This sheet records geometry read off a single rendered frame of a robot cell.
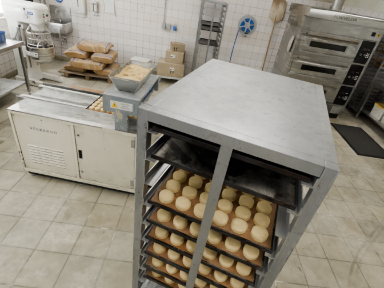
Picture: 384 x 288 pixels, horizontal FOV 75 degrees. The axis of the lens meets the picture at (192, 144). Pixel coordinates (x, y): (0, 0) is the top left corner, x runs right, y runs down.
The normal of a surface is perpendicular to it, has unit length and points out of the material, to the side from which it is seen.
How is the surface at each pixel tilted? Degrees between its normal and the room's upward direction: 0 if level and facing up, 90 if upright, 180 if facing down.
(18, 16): 90
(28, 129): 90
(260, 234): 0
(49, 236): 0
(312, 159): 0
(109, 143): 90
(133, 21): 90
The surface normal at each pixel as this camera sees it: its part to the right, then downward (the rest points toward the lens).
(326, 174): -0.36, 0.47
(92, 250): 0.15, -0.83
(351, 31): -0.05, 0.54
